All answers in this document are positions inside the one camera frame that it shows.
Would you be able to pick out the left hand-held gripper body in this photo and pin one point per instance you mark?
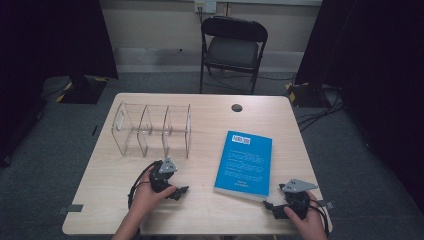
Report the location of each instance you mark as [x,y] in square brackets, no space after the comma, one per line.
[160,180]

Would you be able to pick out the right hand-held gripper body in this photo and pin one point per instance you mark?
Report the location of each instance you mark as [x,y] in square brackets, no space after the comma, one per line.
[298,196]

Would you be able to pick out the blue book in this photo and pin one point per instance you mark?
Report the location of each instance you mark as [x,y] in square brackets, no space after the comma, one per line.
[245,163]

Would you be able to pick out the clear acrylic file organizer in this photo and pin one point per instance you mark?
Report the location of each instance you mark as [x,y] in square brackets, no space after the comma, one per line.
[150,133]

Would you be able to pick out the person's left hand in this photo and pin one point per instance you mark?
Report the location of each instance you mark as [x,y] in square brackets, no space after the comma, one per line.
[146,196]

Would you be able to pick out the person's right hand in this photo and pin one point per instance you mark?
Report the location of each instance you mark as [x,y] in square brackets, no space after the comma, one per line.
[308,221]

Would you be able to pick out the dark table grommet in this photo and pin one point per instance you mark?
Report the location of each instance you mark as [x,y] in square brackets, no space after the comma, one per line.
[237,108]

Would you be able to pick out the black stand base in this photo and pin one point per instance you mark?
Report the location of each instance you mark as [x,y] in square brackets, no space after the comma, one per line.
[306,95]
[83,90]

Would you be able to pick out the black folding chair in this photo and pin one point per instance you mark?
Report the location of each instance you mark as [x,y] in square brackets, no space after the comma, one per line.
[233,50]

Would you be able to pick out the black curtain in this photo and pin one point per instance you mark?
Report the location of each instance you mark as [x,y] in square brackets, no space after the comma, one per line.
[376,66]
[40,50]

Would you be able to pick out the grey table bracket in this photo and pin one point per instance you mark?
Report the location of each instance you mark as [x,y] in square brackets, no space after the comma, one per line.
[70,208]
[328,204]

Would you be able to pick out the white wall outlet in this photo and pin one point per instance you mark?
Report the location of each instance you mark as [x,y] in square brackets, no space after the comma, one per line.
[205,6]

